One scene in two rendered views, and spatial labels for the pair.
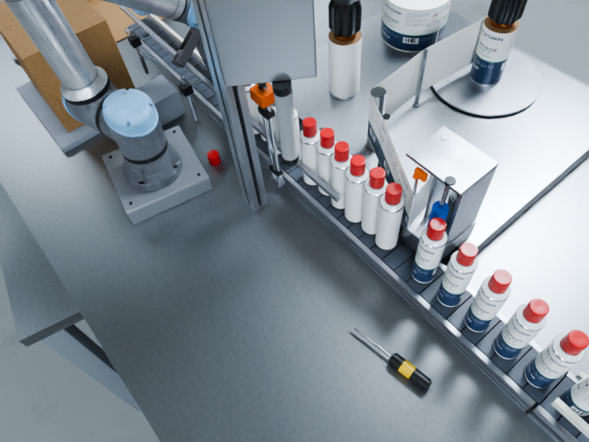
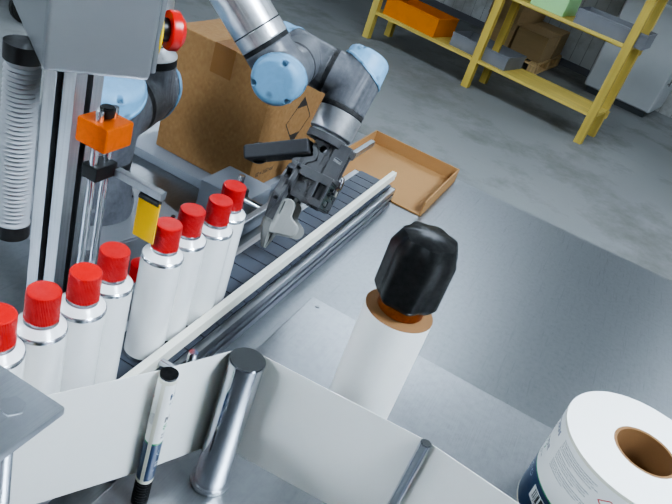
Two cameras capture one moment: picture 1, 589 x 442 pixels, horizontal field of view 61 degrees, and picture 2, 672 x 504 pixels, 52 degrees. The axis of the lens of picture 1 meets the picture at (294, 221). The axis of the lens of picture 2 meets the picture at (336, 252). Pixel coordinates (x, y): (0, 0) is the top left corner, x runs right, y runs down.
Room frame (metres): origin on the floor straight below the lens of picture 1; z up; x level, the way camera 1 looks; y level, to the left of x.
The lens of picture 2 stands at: (0.58, -0.67, 1.53)
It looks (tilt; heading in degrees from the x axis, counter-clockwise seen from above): 30 degrees down; 49
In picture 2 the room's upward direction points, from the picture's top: 20 degrees clockwise
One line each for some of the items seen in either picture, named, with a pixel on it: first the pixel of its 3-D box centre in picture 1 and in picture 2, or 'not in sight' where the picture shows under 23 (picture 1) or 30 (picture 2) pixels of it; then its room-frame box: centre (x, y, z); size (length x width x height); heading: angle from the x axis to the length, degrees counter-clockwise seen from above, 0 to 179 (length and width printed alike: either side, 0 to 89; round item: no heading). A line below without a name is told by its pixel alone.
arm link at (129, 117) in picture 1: (132, 123); (105, 111); (0.92, 0.36, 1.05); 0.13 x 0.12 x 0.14; 48
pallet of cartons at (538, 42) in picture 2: not in sight; (529, 29); (6.85, 4.71, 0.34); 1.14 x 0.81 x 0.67; 22
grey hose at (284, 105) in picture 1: (287, 124); (17, 144); (0.72, -0.01, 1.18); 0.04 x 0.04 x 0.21
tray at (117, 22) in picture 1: (117, 8); (396, 169); (1.74, 0.54, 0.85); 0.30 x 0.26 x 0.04; 33
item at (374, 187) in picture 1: (374, 201); not in sight; (0.64, -0.18, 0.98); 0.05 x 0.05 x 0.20
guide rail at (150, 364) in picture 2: (234, 87); (283, 261); (1.17, 0.13, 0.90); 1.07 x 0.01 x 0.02; 33
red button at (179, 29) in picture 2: not in sight; (168, 30); (0.83, -0.04, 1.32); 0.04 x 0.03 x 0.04; 88
